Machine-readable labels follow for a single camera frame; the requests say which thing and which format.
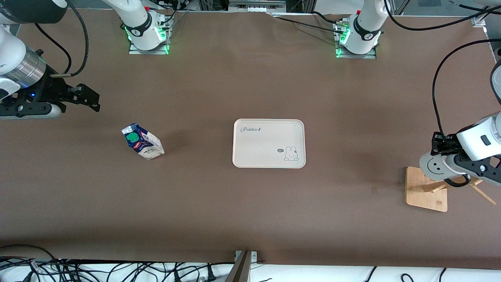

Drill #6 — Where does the white mug black handle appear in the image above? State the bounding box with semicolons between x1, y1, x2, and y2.
419;153;470;188

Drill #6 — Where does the blue white milk carton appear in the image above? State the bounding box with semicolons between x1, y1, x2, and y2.
121;123;165;161

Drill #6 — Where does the wooden cup rack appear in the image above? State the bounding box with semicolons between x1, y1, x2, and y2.
405;166;497;212

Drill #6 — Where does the aluminium corner profile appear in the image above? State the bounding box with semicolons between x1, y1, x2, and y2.
471;0;501;27

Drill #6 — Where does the cream rabbit print tray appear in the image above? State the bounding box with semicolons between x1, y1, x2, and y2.
233;119;306;169

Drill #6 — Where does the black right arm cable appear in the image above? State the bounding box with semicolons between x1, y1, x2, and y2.
34;0;90;78

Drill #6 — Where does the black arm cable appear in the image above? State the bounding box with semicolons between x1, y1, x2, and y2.
34;0;90;78
384;0;501;136

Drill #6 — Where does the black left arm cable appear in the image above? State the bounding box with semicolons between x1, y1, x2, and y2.
384;0;501;136

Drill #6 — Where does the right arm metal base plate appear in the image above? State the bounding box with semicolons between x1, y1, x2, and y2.
129;22;170;55

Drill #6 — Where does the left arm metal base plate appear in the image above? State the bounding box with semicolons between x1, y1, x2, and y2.
335;22;377;59

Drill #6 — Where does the black base power cable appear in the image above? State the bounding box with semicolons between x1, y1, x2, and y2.
156;0;189;36
272;11;350;34

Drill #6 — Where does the aluminium profile bracket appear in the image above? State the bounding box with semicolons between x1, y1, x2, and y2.
225;250;259;282

